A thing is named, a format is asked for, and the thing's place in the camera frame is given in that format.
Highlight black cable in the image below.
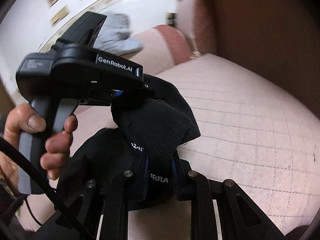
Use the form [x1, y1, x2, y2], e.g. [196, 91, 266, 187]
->
[0, 137, 66, 227]

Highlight pink maroon side cushion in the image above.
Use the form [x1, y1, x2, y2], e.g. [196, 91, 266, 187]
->
[176, 0, 217, 54]

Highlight person's left hand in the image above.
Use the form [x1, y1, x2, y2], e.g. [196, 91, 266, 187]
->
[3, 103, 78, 181]

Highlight black pants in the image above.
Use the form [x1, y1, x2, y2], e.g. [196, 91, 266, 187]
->
[57, 74, 200, 210]

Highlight pink bolster pillow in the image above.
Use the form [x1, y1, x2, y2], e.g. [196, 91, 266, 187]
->
[122, 25, 191, 75]

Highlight pink quilted mattress cover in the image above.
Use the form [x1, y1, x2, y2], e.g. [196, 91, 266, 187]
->
[58, 54, 319, 238]

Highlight grey quilted blanket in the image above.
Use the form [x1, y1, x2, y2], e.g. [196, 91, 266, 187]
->
[93, 12, 143, 56]

